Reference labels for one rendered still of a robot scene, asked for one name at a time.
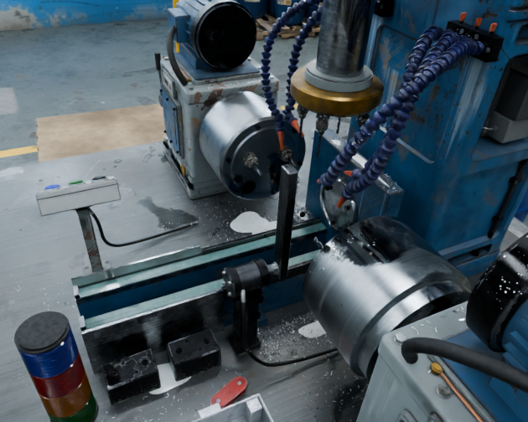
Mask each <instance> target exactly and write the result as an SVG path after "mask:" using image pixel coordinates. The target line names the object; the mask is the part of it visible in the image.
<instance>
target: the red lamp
mask: <svg viewBox="0 0 528 422"><path fill-rule="evenodd" d="M29 376H30V378H31V379H32V381H33V383H34V386H35V388H36V390H37V392H38V393H39V394H40V395H41V396H43V397H45V398H49V399H57V398H60V397H64V396H66V395H67V394H70V393H71V392H73V391H74V390H75V389H76V388H78V386H79V385H80V383H81V382H82V380H83V378H84V376H85V368H84V365H83V362H82V360H81V357H80V353H79V350H78V353H77V357H76V359H75V361H74V362H73V363H72V365H71V366H70V367H69V368H68V369H66V370H65V371H64V372H63V373H60V374H58V375H55V376H53V377H49V378H38V377H35V376H33V375H32V374H30V373H29Z"/></svg>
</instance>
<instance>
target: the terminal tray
mask: <svg viewBox="0 0 528 422"><path fill-rule="evenodd" d="M252 402H257V403H258V407H257V408H256V409H253V408H252V407H251V403H252ZM192 422H274V421H273V419H272V417H271V415H270V413H269V411H268V410H267V407H266V405H265V404H264V402H263V400H262V398H261V395H260V394H256V395H253V396H251V397H250V398H247V399H244V400H242V401H240V402H238V403H235V404H232V405H230V406H228V407H225V408H223V409H220V410H218V411H216V412H214V413H212V414H208V415H206V416H204V417H202V418H200V419H197V420H195V421H192Z"/></svg>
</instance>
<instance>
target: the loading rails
mask: <svg viewBox="0 0 528 422"><path fill-rule="evenodd" d="M321 222H322V218H321V217H317V218H314V219H309V220H305V221H302V222H299V223H295V224H293V225H292V239H291V243H292V249H291V250H290V255H289V263H288V271H287V277H286V278H283V279H281V280H279V279H278V278H277V276H276V274H274V275H271V283H270V285H269V286H268V287H266V288H263V289H261V290H262V291H263V293H264V302H263V303H260V304H259V308H258V323H257V327H261V326H264V325H266V324H267V317H266V315H265V313H266V312H269V311H273V310H276V309H278V308H281V307H284V306H288V305H291V304H293V303H296V302H299V301H303V300H304V299H303V282H304V278H305V275H306V274H307V271H308V266H309V265H311V263H312V261H313V259H314V258H315V256H316V255H317V254H318V252H319V251H320V250H321V249H320V248H319V247H318V246H317V245H316V243H315V242H314V238H315V237H317V239H318V241H320V242H321V243H322V244H323V245H324V246H325V241H326V236H327V232H328V229H327V228H326V227H325V226H324V224H323V223H321ZM276 230H277V229H271V230H268V231H265V232H261V233H258V234H253V235H249V236H246V237H243V238H239V239H233V240H231V241H227V242H224V243H220V244H215V245H211V246H209V247H205V248H202V249H201V248H200V245H199V244H198V245H195V246H191V247H188V248H185V249H181V250H176V251H173V252H169V253H166V254H162V255H157V256H154V257H150V258H147V259H144V260H138V261H134V262H132V263H128V264H125V265H119V266H116V267H112V268H109V269H105V270H100V271H97V272H93V273H90V274H87V275H81V276H77V277H75V278H71V281H72V285H73V286H72V287H73V292H74V296H75V301H76V304H77V307H78V310H79V313H80V316H79V317H78V318H79V324H80V329H81V335H82V337H83V341H84V344H85V348H86V351H87V353H88V357H89V359H90V362H91V366H92V370H93V373H94V375H95V374H98V373H101V372H102V367H101V366H102V365H103V364H106V363H110V362H113V361H116V360H118V359H121V358H124V357H128V356H132V355H134V354H136V353H139V352H142V351H145V350H148V349H152V351H153V354H156V353H160V352H162V351H165V350H167V344H168V343H169V342H172V341H175V340H178V339H180V338H183V337H187V336H190V335H193V334H195V333H197V332H202V331H204V330H207V329H211V330H212V332H213V333H214V334H215V333H217V332H221V331H224V327H226V326H229V325H231V324H233V302H232V300H231V299H230V297H229V296H228V294H227V293H228V292H227V290H226V288H225V286H223V285H222V282H224V280H223V275H222V271H223V270H224V268H226V267H229V266H232V265H233V266H237V265H242V264H245V263H248V262H251V261H252V260H254V259H257V258H262V259H264V260H265V261H266V263H267V265H272V264H273V262H274V251H275V241H276Z"/></svg>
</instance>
